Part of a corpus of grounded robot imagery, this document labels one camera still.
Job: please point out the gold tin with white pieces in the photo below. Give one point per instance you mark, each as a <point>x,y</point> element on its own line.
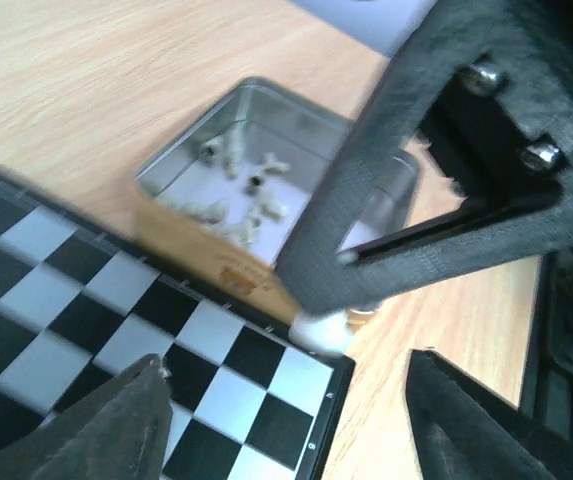
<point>221,198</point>

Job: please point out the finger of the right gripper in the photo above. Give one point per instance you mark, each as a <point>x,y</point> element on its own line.
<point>491,83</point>

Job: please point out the black silver chessboard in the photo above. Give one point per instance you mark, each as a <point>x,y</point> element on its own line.
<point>82,309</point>

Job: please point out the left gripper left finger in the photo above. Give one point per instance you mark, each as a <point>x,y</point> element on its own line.
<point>119,431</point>

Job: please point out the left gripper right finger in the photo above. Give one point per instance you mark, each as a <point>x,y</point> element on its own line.
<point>461,430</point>

